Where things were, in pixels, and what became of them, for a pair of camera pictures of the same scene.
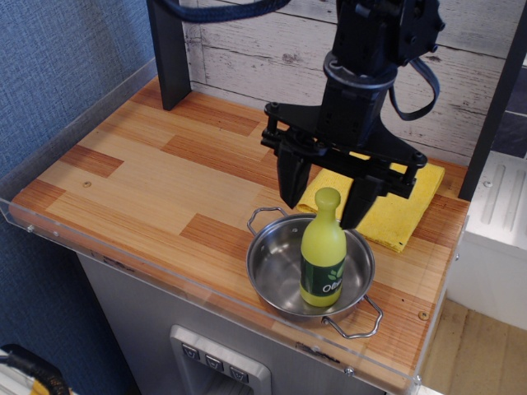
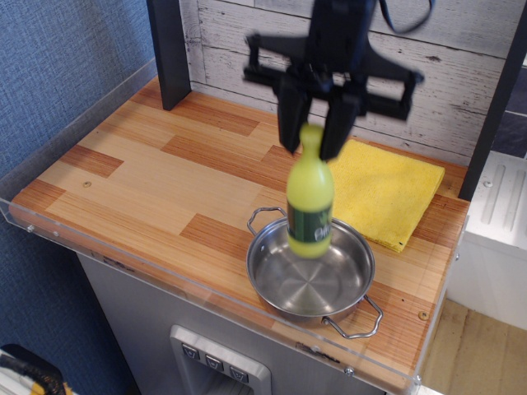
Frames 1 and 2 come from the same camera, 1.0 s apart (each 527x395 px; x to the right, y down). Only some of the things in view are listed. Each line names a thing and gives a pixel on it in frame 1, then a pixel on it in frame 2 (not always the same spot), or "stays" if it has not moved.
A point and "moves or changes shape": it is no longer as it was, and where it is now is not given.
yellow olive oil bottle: x=324 y=248 moves or changes shape
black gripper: x=351 y=127 -> x=338 y=52
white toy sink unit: x=488 y=270 stays
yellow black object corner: x=48 y=379 stays
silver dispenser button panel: x=204 y=366 stays
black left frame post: x=170 y=49 stays
